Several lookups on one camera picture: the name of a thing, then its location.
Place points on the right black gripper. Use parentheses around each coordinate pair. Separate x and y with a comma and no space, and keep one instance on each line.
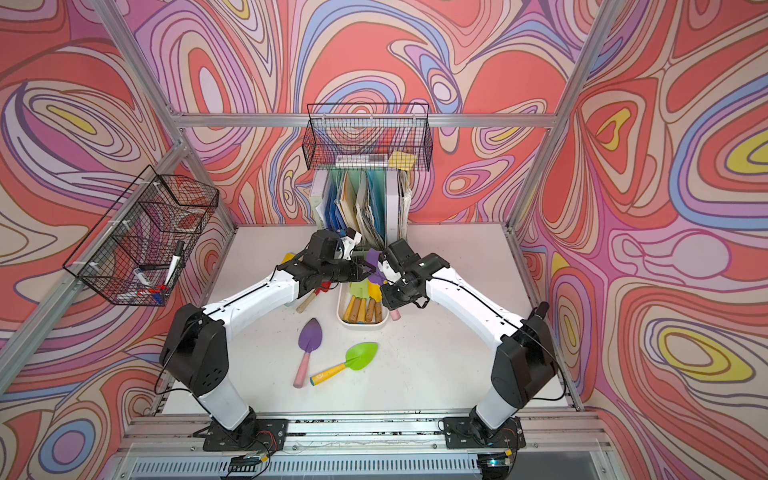
(390,301)

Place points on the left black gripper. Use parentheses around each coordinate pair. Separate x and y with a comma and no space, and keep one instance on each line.
(355,270)

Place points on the purple trowel pink handle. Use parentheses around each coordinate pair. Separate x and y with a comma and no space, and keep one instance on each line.
(310,339)
(382,273)

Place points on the light green trowel wooden handle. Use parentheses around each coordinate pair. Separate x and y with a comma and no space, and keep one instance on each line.
(360,291)

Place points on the green scoop yellow handle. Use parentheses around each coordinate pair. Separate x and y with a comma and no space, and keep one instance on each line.
(357,358)

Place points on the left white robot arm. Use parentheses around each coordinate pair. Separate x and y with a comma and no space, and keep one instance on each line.
(196,349)

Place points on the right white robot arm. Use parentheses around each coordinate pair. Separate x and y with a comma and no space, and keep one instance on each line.
(523,352)

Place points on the white storage tray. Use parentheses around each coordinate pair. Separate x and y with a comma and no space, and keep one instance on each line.
(344,295)

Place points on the yellow plastic shovel blue cap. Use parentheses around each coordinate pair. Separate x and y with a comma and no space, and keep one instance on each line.
(288,258)

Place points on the mint green file crate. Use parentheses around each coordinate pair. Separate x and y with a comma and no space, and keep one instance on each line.
(375,203)

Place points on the yellow sponge in basket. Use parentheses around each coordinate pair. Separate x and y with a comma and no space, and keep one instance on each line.
(402,161)

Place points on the black white marker pen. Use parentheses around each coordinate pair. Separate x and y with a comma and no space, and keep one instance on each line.
(175,261)

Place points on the red shovel wooden handle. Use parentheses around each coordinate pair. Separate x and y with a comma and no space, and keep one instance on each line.
(324,287)

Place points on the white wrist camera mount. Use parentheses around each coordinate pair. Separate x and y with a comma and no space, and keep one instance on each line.
(350,241)

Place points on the black wire basket back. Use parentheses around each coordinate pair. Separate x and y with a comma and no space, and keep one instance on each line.
(362,135)

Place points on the black wire basket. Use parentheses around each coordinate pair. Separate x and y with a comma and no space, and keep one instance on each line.
(362,135)
(128,265)

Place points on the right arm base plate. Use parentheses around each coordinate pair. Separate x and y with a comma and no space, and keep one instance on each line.
(470,432)

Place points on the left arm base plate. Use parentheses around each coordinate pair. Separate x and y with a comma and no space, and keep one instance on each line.
(253,434)

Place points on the black wire basket left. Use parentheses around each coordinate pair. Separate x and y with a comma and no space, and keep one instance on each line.
(128,265)

